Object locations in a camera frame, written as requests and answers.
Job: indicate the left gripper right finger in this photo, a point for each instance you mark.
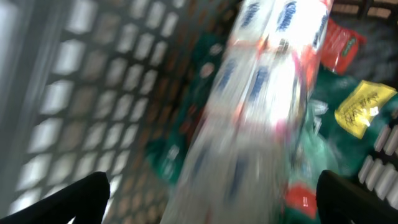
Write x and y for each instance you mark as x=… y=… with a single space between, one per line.
x=340 y=201

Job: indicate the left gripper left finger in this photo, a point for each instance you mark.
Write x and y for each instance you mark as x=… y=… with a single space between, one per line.
x=84 y=201

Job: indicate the pale green wipes packet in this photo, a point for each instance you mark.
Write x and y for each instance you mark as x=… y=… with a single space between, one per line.
x=313 y=154

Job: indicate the green Nescafe coffee bag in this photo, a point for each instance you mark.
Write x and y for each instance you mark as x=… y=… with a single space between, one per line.
x=348 y=126

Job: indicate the white tissue multipack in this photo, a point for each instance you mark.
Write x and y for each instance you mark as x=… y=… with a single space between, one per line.
x=237 y=169

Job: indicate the grey plastic basket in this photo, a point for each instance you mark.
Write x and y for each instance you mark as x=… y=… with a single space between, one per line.
x=87 y=85

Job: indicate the orange biscuit packet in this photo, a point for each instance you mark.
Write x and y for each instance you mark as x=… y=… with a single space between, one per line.
x=340 y=47

